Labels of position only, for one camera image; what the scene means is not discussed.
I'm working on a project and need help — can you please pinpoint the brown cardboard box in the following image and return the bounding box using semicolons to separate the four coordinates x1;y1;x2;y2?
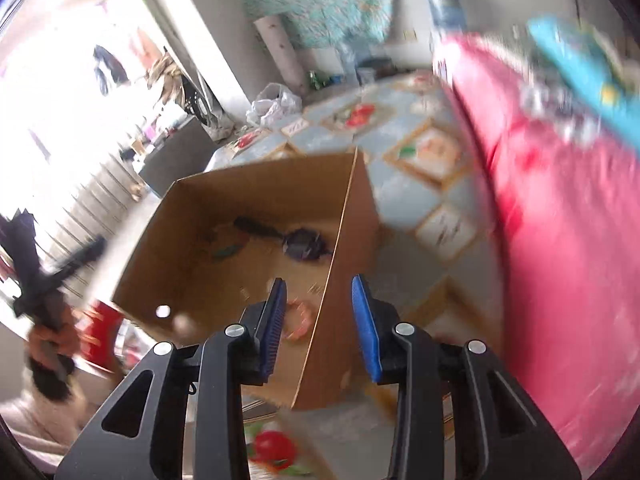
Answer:
112;152;378;411

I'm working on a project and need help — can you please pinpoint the fruit pattern tablecloth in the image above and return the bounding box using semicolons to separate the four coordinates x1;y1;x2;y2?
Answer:
204;71;507;480

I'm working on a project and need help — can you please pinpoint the blue patterned pillow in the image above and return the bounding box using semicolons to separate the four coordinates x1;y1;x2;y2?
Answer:
527;16;639;148

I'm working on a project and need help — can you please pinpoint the red gift bag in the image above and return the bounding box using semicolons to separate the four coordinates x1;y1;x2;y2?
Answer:
77;300;124;373

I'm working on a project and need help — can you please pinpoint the pink floral blanket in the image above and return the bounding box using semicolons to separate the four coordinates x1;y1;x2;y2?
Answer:
434;35;639;479

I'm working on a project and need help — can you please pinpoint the multicolour bead bracelet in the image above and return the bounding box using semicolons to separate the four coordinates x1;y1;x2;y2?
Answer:
209;228;252;264

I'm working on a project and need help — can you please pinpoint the person left hand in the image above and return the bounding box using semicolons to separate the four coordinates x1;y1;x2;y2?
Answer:
27;306;80;373

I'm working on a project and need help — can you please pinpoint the pink bead bracelet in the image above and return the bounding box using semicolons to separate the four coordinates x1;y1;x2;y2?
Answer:
280;299;317;344

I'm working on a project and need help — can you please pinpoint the blue water bottle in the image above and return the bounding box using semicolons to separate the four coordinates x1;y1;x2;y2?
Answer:
427;0;468;32

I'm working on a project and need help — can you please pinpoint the pink strap smart watch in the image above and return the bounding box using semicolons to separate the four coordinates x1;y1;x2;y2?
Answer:
233;217;333;261

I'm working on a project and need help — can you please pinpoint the dark grey cabinet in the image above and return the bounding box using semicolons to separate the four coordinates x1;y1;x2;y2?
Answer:
139;117;218;198

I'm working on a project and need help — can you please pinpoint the pink checked left sleeve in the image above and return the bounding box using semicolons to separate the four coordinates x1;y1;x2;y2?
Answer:
0;353;112;470

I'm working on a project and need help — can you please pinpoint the rolled pink mat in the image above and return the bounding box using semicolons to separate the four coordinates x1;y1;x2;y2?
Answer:
254;14;310;96

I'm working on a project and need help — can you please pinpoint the white plastic bag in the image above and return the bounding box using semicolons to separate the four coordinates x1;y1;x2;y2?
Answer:
245;82;303;128

